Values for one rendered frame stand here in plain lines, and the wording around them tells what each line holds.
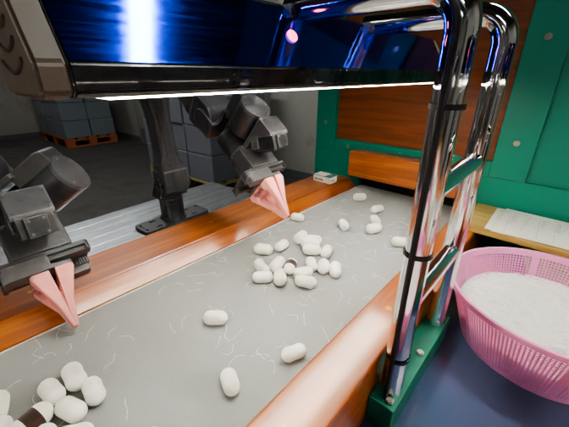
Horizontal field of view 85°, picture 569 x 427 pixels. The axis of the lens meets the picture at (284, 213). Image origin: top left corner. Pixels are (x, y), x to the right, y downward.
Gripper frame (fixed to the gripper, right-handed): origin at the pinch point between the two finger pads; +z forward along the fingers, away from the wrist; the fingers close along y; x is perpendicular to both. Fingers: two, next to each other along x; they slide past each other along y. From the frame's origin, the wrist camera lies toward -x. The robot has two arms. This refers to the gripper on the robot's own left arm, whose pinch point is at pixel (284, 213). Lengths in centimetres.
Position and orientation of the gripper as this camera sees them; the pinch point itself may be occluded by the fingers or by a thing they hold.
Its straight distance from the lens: 58.6
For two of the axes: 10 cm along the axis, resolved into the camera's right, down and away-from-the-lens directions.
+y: 6.7, -3.0, 6.8
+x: -4.8, 5.2, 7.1
